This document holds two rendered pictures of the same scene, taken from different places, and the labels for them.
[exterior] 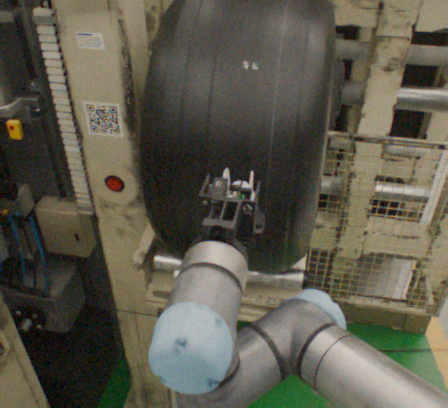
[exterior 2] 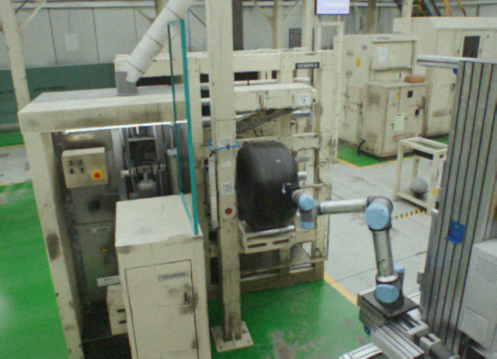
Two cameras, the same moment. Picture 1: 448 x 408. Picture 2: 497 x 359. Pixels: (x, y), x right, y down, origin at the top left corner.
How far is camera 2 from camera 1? 1.97 m
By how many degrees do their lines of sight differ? 28
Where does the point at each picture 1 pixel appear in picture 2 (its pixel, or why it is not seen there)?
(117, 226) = (227, 228)
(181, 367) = (307, 202)
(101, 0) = (231, 152)
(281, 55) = (284, 157)
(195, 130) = (270, 178)
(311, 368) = (322, 207)
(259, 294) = (282, 236)
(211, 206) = (290, 187)
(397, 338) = (314, 284)
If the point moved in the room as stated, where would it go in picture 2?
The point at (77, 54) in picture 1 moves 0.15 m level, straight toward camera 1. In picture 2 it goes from (221, 169) to (238, 174)
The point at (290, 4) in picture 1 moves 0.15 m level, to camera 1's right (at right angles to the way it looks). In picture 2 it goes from (279, 146) to (299, 143)
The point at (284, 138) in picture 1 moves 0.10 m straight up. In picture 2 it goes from (291, 176) to (291, 160)
